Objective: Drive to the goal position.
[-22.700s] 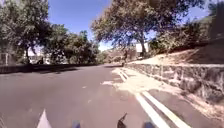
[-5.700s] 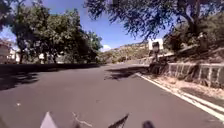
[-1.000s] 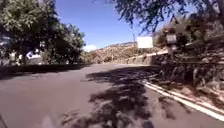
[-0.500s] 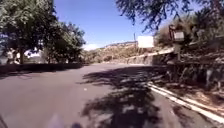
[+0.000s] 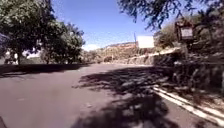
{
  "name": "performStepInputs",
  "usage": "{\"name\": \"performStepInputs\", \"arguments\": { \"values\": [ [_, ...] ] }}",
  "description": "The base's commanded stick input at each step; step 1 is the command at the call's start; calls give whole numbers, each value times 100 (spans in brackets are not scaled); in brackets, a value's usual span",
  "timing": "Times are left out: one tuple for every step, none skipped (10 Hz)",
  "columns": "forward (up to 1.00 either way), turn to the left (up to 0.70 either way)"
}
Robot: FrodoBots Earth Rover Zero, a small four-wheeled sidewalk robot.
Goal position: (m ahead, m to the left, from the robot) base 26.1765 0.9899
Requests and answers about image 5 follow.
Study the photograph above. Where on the row of trees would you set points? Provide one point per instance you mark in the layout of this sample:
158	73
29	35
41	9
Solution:
30	30

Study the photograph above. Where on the grey stone wall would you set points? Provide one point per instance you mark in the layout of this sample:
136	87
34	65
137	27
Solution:
186	73

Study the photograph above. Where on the bushes above stone wall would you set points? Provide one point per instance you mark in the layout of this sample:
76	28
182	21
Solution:
206	36

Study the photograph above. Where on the grey asphalt road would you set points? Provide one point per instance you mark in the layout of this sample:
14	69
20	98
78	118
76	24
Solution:
50	96

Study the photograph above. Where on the white billboard on poles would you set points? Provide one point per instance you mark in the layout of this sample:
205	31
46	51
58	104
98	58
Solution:
145	42

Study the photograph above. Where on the low dark wall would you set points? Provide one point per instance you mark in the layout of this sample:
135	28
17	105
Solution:
33	68

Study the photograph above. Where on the large spreading tree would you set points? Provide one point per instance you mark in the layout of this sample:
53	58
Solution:
156	10

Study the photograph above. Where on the dry leaf-strewn verge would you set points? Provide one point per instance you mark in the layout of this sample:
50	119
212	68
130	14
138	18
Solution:
206	100

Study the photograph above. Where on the dry bushy hillside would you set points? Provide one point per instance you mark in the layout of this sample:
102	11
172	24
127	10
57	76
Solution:
116	51

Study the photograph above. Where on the dark framed sign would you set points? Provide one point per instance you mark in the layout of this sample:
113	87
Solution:
185	32

